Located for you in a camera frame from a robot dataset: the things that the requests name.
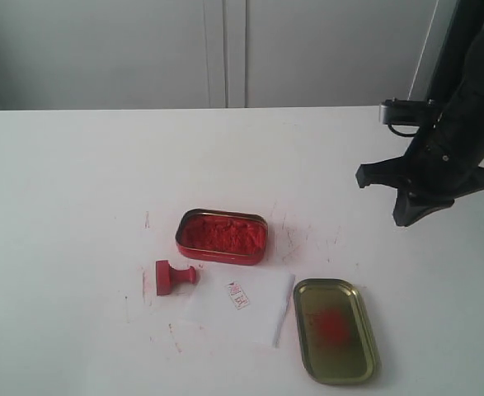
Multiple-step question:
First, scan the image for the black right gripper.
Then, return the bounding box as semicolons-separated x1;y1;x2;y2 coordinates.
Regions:
355;111;484;227

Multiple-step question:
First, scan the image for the red plastic stamp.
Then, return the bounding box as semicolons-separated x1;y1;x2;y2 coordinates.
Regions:
155;260;198;296

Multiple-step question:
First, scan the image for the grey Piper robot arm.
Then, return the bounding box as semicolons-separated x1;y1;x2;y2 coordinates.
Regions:
356;30;484;227

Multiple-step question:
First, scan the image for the red ink pad tin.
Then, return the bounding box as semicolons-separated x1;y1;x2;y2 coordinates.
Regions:
175;209;269;266

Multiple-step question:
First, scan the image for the gold tin lid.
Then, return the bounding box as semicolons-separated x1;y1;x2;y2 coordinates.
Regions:
293;278;380;386

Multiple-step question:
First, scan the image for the white paper sheet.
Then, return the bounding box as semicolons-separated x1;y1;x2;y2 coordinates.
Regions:
183;264;295;347

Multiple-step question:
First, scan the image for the white cabinet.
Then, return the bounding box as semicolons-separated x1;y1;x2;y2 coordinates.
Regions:
0;1;454;110

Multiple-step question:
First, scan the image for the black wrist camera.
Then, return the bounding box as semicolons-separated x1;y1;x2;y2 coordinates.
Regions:
379;98;443;138

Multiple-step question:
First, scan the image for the dark vertical post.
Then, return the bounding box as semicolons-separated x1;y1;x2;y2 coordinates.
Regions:
425;0;484;103

